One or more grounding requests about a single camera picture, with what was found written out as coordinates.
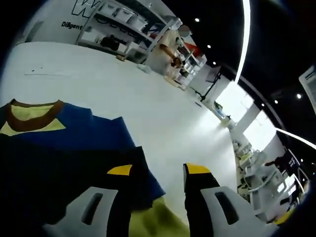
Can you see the grey chair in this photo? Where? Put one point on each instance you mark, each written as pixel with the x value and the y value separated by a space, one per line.
pixel 34 32

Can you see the curved ceiling light strip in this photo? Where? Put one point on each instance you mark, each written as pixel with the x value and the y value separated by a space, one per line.
pixel 296 134

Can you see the white equipment rack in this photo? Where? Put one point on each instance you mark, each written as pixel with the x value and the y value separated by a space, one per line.
pixel 251 177

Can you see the cluttered white side table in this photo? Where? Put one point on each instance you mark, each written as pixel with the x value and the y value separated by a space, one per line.
pixel 223 113

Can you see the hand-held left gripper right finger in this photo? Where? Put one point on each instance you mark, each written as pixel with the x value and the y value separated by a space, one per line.
pixel 205 195

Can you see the beige cloth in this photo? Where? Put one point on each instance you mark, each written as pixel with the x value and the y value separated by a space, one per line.
pixel 175 83

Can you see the black tripod stand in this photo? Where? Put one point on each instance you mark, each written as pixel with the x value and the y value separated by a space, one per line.
pixel 211 85

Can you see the dark wall screen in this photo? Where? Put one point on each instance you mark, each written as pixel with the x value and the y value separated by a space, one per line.
pixel 212 74

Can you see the grey metal shelving rack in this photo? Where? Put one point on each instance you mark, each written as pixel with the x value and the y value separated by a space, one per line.
pixel 123 26

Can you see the white plastic storage bin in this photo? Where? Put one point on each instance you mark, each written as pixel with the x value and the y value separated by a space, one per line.
pixel 136 21
pixel 107 8
pixel 123 14

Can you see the white box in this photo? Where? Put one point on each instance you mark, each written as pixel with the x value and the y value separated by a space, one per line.
pixel 90 37

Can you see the yellow garment with dark sleeves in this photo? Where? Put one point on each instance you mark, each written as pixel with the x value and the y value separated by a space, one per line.
pixel 81 128

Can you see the small brown block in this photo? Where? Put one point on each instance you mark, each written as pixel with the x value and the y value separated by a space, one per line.
pixel 121 58

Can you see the pale blue cloth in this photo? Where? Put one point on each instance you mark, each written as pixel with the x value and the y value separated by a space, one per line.
pixel 143 69

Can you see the black bag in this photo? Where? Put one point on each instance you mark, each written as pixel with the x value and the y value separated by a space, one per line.
pixel 109 43

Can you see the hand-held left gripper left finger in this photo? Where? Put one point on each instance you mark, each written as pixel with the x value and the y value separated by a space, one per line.
pixel 98 205

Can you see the white shelving rack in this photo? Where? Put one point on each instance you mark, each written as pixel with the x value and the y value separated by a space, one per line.
pixel 195 66

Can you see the long ceiling light strip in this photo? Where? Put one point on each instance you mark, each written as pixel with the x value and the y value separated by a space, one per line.
pixel 247 29

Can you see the ceiling air vent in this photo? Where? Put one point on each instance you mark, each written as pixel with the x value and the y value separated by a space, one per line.
pixel 309 79

